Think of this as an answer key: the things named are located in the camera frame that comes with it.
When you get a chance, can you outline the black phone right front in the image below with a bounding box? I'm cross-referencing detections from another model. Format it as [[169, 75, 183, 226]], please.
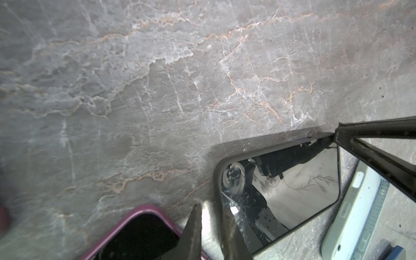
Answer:
[[385, 245, 406, 260]]

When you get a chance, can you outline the black phone case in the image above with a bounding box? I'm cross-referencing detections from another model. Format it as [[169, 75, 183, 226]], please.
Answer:
[[213, 131, 342, 256]]

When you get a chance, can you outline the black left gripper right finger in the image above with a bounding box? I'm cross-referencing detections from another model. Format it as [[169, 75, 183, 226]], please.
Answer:
[[221, 208, 253, 260]]

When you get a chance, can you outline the purple-edged black phone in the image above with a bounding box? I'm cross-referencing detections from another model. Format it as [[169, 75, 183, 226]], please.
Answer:
[[79, 204, 209, 260]]

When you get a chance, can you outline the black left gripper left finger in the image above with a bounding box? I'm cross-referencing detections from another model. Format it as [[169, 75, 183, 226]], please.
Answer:
[[161, 203, 202, 260]]

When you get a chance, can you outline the small dark phone left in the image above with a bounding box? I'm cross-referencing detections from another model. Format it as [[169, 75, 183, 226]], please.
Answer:
[[0, 204, 10, 237]]

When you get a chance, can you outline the light green phone case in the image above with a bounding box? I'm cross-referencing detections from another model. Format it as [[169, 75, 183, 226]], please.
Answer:
[[321, 161, 390, 260]]

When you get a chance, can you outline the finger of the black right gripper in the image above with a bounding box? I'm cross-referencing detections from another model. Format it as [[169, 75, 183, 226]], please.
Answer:
[[334, 117, 416, 201]]

